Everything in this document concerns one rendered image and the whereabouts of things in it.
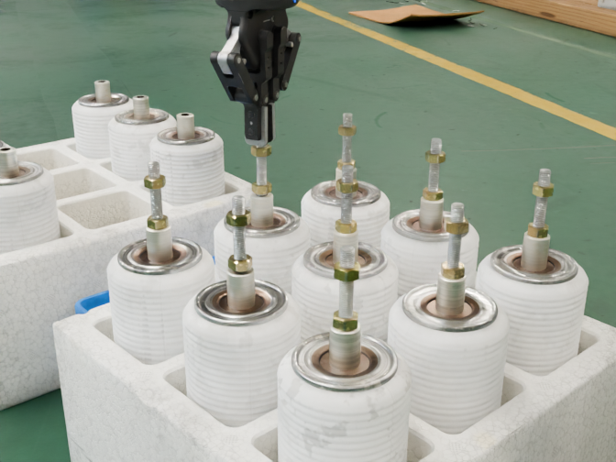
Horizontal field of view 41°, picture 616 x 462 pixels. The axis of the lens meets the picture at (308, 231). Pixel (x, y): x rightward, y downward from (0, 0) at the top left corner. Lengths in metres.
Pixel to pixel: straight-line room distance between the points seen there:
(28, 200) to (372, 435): 0.54
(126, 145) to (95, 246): 0.22
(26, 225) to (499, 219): 0.86
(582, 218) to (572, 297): 0.84
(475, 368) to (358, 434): 0.12
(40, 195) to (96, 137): 0.31
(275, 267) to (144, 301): 0.14
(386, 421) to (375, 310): 0.17
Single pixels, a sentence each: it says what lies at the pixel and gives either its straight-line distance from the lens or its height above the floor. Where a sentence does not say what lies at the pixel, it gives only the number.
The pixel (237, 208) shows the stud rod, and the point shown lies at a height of 0.33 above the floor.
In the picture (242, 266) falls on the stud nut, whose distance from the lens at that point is 0.65.
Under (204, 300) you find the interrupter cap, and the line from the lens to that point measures 0.67.
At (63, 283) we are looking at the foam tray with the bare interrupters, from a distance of 0.99.
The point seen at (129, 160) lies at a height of 0.20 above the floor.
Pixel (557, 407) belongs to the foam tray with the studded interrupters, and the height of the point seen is 0.17.
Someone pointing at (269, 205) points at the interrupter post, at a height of 0.27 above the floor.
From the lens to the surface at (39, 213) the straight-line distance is 0.99.
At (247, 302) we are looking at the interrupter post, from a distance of 0.66.
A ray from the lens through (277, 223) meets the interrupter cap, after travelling 0.82.
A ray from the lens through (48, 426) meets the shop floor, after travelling 0.99.
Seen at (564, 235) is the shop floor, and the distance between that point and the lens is 1.49.
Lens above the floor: 0.57
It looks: 23 degrees down
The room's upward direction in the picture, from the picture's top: straight up
